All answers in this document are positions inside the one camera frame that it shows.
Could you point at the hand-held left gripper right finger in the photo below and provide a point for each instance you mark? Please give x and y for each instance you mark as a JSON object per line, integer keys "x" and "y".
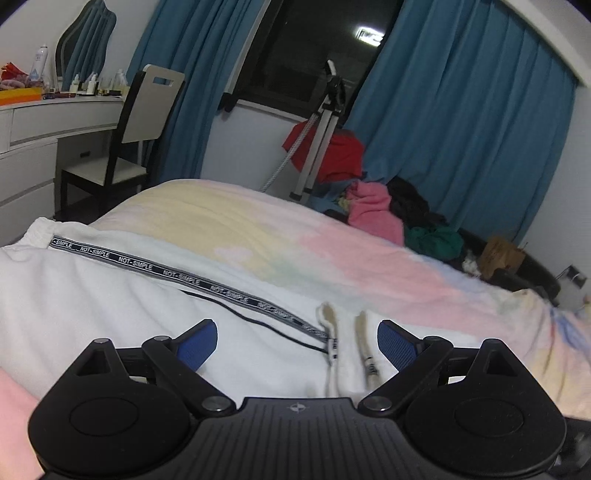
{"x": 395, "y": 345}

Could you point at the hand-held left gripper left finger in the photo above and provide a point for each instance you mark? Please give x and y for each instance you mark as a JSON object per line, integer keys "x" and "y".
{"x": 199, "y": 345}

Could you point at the white pants with striped tape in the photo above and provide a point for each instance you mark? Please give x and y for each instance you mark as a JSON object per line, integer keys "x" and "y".
{"x": 92, "y": 300}

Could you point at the green cloth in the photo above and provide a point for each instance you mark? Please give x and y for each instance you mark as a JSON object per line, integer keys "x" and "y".
{"x": 436, "y": 242}

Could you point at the pastel blanket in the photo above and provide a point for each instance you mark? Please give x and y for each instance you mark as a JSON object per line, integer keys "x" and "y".
{"x": 323, "y": 244}

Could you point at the pink cloth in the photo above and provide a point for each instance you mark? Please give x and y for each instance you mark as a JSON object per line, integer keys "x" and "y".
{"x": 374, "y": 212}

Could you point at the black cloth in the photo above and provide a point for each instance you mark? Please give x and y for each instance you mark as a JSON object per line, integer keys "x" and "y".
{"x": 411, "y": 203}

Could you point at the black bench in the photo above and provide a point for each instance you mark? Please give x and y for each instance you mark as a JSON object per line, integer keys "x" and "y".
{"x": 533, "y": 272}

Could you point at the red cloth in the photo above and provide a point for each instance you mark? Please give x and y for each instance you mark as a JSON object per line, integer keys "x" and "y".
{"x": 342, "y": 157}

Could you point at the silver tripod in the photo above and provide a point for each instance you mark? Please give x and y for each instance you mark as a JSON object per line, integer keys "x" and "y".
{"x": 323, "y": 121}

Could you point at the white and black chair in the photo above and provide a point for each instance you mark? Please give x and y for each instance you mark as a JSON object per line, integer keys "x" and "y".
{"x": 152, "y": 110}

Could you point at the blue curtain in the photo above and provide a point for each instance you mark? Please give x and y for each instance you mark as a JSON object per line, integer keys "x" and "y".
{"x": 194, "y": 69}
{"x": 461, "y": 115}

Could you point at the white dressing table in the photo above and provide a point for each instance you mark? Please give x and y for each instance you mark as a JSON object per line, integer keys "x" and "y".
{"x": 46, "y": 121}

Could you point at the small dropper bottle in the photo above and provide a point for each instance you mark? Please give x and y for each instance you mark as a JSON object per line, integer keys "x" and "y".
{"x": 93, "y": 84}
{"x": 75, "y": 84}

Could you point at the orange box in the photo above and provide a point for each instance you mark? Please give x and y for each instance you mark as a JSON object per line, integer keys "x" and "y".
{"x": 18, "y": 96}

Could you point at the dark window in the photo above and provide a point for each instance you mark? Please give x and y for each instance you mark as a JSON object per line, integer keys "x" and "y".
{"x": 314, "y": 46}

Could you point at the white spray bottle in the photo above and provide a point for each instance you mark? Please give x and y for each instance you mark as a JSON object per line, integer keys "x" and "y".
{"x": 39, "y": 64}

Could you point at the curved vanity mirror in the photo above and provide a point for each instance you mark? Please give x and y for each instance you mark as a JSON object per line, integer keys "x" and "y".
{"x": 87, "y": 41}

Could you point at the wall socket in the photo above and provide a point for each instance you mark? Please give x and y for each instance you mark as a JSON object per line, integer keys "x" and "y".
{"x": 574, "y": 273}

